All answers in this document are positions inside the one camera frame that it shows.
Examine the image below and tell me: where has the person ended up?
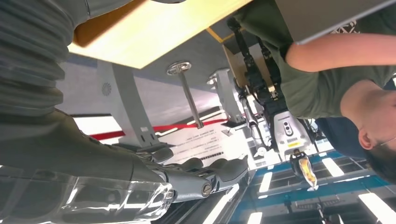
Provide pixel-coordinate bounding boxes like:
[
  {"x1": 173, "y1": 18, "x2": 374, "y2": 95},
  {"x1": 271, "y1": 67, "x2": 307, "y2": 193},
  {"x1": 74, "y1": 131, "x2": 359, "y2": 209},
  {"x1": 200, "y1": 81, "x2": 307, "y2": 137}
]
[{"x1": 233, "y1": 0, "x2": 396, "y2": 184}]

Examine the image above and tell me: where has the white gantry leg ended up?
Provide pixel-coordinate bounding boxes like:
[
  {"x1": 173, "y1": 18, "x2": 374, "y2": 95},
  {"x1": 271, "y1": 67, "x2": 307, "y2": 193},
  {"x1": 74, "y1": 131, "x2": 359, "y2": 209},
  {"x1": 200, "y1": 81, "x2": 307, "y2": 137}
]
[
  {"x1": 206, "y1": 68, "x2": 246, "y2": 125},
  {"x1": 97, "y1": 60, "x2": 169, "y2": 150}
]

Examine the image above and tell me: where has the red barrier belt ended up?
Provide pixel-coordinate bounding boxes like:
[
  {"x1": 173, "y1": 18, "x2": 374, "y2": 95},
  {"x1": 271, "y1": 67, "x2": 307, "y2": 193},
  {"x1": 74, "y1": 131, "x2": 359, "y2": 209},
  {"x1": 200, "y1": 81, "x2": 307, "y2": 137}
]
[{"x1": 90, "y1": 118, "x2": 229, "y2": 141}]

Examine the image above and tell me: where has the white printed sign board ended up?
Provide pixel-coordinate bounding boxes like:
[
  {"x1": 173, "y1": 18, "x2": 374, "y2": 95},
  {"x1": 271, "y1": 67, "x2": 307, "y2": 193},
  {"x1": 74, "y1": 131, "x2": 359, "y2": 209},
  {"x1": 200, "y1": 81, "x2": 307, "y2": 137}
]
[{"x1": 157, "y1": 121, "x2": 248, "y2": 165}]

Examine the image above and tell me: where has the light wooden desk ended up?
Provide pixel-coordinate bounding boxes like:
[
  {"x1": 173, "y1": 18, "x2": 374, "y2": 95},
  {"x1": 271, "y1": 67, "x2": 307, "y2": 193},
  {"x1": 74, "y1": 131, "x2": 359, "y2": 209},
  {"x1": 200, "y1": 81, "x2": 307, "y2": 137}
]
[{"x1": 67, "y1": 0, "x2": 253, "y2": 70}]

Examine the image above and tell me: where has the black and white humanoid robot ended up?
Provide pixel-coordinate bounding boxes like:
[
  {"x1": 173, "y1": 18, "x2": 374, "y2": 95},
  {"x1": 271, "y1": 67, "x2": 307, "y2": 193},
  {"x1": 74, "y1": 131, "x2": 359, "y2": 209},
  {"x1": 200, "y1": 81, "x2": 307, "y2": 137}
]
[{"x1": 226, "y1": 17, "x2": 320, "y2": 192}]

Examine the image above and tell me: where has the rectangular ceiling light panel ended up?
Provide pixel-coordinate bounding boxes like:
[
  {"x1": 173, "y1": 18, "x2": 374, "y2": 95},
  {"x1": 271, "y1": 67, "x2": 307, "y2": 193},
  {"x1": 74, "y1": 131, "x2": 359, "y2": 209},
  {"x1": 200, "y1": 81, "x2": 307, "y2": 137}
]
[
  {"x1": 321, "y1": 157, "x2": 345, "y2": 178},
  {"x1": 358, "y1": 192, "x2": 396, "y2": 224}
]

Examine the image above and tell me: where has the grey laptop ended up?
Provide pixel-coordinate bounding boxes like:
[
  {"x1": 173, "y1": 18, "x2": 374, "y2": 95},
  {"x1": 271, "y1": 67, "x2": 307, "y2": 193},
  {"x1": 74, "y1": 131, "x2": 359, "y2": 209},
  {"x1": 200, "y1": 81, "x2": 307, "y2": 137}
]
[{"x1": 275, "y1": 0, "x2": 396, "y2": 46}]

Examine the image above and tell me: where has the silver stanchion post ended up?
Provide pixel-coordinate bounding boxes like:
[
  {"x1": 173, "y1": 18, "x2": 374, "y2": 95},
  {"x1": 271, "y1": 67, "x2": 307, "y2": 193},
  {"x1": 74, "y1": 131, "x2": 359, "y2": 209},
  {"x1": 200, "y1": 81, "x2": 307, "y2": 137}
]
[{"x1": 166, "y1": 61, "x2": 205, "y2": 130}]

